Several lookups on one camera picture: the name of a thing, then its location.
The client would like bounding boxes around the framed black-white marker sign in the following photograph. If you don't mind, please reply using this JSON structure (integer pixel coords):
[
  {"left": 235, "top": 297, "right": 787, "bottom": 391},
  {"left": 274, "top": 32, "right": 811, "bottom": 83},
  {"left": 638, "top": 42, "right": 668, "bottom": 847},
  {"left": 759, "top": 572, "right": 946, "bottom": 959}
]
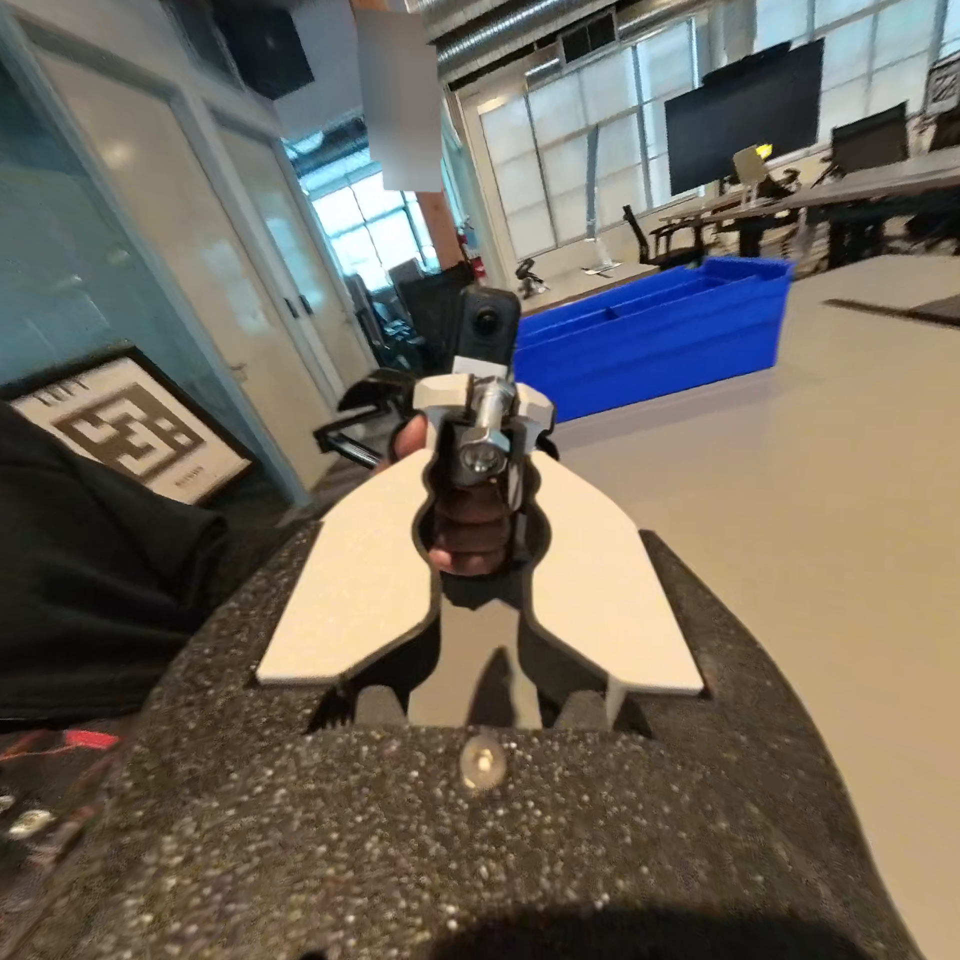
[{"left": 0, "top": 345, "right": 258, "bottom": 507}]

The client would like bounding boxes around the long wooden desk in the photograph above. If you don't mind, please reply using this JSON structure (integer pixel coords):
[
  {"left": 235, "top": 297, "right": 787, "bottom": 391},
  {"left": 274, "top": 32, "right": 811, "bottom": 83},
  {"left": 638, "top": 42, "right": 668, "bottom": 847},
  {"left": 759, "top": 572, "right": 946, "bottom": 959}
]
[{"left": 660, "top": 161, "right": 960, "bottom": 260}]

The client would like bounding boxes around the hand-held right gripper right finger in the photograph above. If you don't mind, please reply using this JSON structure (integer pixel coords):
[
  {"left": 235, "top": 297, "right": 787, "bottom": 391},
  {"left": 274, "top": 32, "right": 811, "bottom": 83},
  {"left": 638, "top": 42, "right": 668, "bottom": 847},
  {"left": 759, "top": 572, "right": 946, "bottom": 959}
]
[{"left": 516, "top": 453, "right": 706, "bottom": 695}]

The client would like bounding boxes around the black wall monitor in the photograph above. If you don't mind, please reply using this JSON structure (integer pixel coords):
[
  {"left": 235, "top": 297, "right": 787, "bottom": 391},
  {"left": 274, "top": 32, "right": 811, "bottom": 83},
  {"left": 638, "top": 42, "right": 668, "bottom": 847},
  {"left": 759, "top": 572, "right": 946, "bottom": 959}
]
[{"left": 663, "top": 37, "right": 826, "bottom": 198}]

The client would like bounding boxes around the black fabric partition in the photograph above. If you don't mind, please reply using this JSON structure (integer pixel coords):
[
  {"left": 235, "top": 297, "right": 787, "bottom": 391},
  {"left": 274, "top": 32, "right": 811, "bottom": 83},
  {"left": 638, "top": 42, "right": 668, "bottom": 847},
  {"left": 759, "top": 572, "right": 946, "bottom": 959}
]
[{"left": 396, "top": 266, "right": 475, "bottom": 370}]

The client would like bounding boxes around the blue plastic bin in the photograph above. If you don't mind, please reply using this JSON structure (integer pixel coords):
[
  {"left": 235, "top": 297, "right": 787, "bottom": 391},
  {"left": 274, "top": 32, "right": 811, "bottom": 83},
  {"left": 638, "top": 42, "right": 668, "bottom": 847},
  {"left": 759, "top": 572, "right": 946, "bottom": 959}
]
[{"left": 513, "top": 255, "right": 796, "bottom": 425}]

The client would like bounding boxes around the black office chair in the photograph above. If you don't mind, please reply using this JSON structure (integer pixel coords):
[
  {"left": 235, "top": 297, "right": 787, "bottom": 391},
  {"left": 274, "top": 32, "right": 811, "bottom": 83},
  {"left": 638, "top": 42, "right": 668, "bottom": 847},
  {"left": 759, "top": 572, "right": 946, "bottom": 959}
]
[{"left": 622, "top": 204, "right": 708, "bottom": 271}]

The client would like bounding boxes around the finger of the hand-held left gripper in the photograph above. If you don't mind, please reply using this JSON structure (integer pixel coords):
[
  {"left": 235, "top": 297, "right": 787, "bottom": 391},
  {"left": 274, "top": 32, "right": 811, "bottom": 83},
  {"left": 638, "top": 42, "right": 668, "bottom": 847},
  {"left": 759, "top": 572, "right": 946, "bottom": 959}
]
[
  {"left": 412, "top": 373, "right": 475, "bottom": 457},
  {"left": 514, "top": 384, "right": 558, "bottom": 453}
]

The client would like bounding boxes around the black ceiling speaker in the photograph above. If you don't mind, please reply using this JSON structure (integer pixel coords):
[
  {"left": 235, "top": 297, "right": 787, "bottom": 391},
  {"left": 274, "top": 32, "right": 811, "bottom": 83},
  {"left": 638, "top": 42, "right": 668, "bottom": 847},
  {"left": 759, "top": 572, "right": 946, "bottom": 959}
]
[{"left": 213, "top": 3, "right": 316, "bottom": 102}]

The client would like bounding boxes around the person's left hand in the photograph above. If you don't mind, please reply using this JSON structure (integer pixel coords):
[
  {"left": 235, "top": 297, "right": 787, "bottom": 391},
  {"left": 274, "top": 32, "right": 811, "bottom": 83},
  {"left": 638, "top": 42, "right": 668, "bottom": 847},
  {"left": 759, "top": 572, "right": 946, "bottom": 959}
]
[{"left": 388, "top": 416, "right": 520, "bottom": 577}]

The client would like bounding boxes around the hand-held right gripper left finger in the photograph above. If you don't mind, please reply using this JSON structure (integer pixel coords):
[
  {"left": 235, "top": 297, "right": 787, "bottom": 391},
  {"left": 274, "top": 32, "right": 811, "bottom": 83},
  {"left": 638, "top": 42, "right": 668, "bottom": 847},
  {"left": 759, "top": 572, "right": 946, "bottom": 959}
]
[{"left": 255, "top": 450, "right": 444, "bottom": 687}]

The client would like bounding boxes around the person's black jacket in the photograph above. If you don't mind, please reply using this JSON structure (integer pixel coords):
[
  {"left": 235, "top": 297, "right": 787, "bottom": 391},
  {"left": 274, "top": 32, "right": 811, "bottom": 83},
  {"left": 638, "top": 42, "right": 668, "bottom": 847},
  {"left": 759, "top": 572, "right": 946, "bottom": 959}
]
[{"left": 0, "top": 401, "right": 230, "bottom": 725}]

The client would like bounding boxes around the silver spiral air duct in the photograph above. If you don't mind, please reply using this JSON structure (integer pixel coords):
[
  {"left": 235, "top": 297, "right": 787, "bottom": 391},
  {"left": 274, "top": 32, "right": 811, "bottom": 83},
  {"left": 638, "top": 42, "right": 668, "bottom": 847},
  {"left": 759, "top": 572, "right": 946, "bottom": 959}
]
[{"left": 420, "top": 0, "right": 620, "bottom": 80}]

